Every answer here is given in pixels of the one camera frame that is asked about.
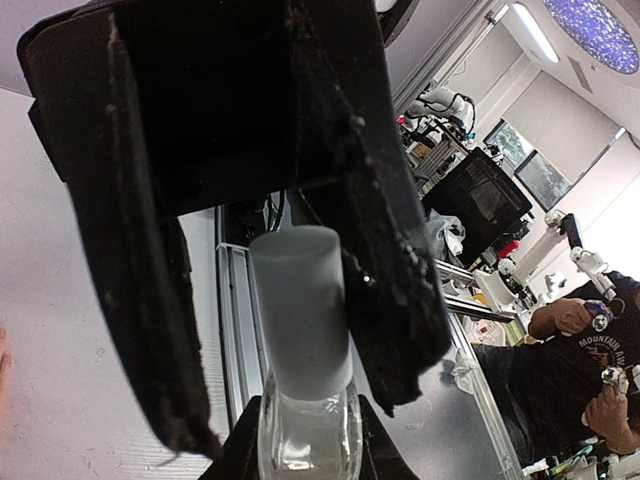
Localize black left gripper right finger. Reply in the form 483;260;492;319
358;394;418;480

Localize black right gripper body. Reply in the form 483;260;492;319
17;1;385;210

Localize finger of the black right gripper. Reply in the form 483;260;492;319
66;166;223;458
289;1;451;414

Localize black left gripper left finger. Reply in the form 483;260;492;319
199;396;262;480

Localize clear nail polish bottle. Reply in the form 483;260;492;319
257;375;363;480

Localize nail polish brush cap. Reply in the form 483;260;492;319
249;225;353;401

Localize black monitor in background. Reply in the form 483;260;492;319
421;148;532;267

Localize mannequin hand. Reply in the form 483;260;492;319
0;328;12;422

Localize person in black t-shirt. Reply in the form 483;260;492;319
474;271;639;466

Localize aluminium front rail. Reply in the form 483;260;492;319
214;202;269;425

